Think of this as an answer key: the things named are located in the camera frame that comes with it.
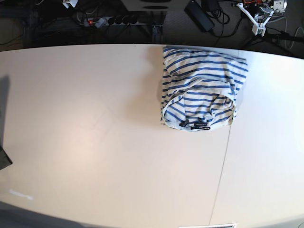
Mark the black table clamp bracket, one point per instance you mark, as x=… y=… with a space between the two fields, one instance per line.
x=157 y=34

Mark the black power strip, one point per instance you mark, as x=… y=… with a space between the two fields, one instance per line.
x=111 y=21

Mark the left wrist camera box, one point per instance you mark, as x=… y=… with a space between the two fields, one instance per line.
x=258 y=31

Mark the black tripod stand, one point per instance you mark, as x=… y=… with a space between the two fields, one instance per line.
x=274 y=41

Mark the black power adapter brick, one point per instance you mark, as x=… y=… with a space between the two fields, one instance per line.
x=199 y=16

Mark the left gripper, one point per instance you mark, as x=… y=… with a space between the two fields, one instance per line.
x=261 y=12

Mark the blue white striped T-shirt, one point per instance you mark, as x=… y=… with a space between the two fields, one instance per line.
x=200 y=88

